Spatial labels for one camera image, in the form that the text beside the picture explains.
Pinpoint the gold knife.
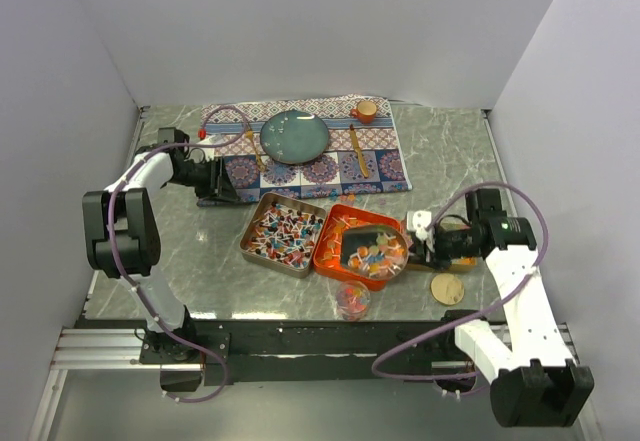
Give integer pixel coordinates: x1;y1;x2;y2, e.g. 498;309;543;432
349;124;369;179

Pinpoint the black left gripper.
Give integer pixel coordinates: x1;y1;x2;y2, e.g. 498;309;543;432
169;156;241;204

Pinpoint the orange coffee cup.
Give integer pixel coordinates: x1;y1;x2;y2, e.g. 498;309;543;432
350;100;378;125

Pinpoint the clear plastic jar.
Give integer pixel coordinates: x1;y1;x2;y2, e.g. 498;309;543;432
335;281;371;322

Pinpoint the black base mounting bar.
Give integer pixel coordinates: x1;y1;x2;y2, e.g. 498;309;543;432
138;318;481;395

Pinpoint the gold round jar lid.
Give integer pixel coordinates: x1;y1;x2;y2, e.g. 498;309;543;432
430;273;465;306

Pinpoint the orange tray of candies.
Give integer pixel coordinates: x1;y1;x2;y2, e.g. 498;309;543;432
313;204;403;291

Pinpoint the aluminium frame rail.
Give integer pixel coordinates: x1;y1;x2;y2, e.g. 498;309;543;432
50;328;200;371

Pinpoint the patterned cloth placemat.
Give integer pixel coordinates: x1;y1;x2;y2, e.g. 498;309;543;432
199;94;412;203

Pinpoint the teal ceramic plate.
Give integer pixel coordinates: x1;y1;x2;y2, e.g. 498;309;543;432
260;110;330;165

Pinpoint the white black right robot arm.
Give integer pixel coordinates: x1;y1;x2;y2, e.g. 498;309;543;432
405;184;595;427

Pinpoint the gold tin of star candies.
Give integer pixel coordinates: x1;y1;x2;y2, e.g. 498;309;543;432
406;214;478;274

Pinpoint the gold fork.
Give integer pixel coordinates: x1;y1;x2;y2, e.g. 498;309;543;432
245;128;266;173

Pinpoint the brown tin of lollipops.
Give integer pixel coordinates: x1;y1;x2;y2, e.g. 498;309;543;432
239;192;327;279

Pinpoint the silver metal scoop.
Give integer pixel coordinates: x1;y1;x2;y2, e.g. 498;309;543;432
340;224;408;281

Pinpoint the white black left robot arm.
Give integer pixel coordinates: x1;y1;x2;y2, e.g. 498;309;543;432
82;128;240;363

